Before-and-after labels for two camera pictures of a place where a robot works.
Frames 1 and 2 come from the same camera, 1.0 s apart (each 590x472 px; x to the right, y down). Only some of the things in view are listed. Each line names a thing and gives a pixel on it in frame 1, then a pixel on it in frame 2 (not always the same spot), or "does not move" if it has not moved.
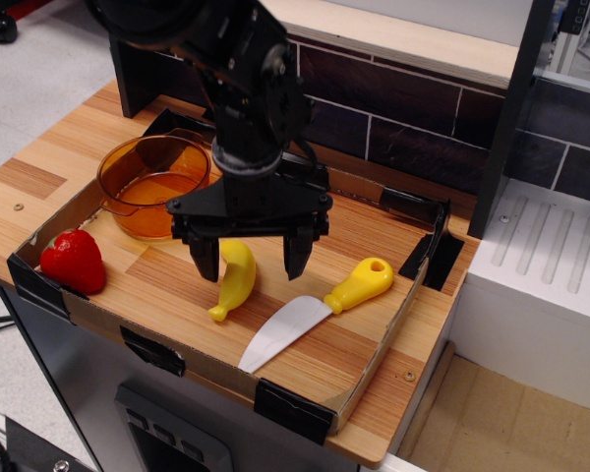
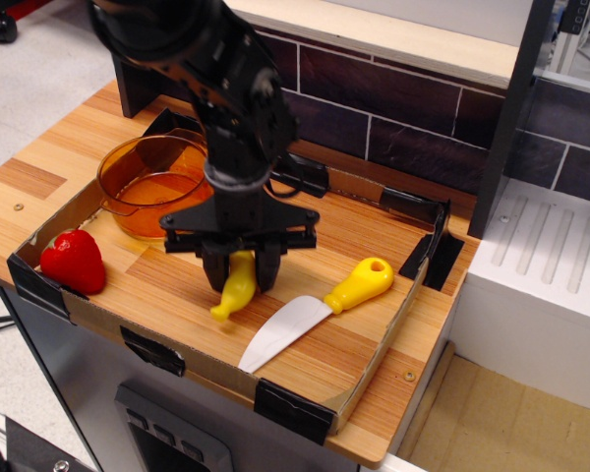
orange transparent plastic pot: [138, 177] does not move
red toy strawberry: [74, 259] does not move
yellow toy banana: [239, 278] does not move
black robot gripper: [256, 206] to [239, 216]
